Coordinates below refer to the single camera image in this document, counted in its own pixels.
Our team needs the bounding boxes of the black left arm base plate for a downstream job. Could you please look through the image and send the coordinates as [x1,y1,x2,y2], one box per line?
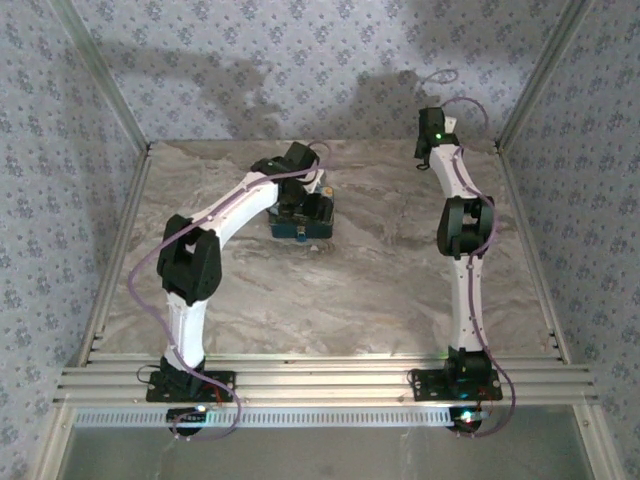
[145,369,238,403]

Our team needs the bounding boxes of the left controller board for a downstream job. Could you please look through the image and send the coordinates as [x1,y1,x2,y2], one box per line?
[166,406,210,424]

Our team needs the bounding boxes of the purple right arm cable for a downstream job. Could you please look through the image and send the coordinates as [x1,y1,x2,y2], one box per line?
[419,68,517,439]

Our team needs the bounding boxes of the blue painted tin box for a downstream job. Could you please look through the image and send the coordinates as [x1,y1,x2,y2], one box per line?
[266,182,340,246]

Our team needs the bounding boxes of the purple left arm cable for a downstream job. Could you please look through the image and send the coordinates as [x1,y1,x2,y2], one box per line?
[128,141,334,444]

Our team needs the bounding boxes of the right controller board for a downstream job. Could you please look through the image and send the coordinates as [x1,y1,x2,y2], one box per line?
[448,406,489,434]

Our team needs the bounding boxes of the grey metal lower panel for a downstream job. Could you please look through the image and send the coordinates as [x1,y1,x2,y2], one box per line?
[39,403,624,480]

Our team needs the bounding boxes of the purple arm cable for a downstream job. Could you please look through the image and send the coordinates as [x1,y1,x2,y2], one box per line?
[419,68,517,439]
[128,141,334,444]

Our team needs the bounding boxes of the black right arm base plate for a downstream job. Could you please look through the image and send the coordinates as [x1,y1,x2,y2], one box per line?
[409,367,504,402]

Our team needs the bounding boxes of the aluminium table side rail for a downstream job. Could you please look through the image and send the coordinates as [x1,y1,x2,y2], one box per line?
[69,148,155,369]
[494,148,574,365]

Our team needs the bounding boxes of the aluminium mounting beam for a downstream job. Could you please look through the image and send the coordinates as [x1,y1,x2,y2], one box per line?
[52,351,599,407]

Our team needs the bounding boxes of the white slotted cable duct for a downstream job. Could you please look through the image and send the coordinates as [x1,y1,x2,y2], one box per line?
[74,406,469,429]

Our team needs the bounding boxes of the controller board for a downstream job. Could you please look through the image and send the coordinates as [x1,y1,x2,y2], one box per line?
[448,406,489,434]
[166,406,210,424]

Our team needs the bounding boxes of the aluminium frame post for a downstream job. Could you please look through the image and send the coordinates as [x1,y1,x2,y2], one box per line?
[494,0,594,154]
[49,0,154,154]

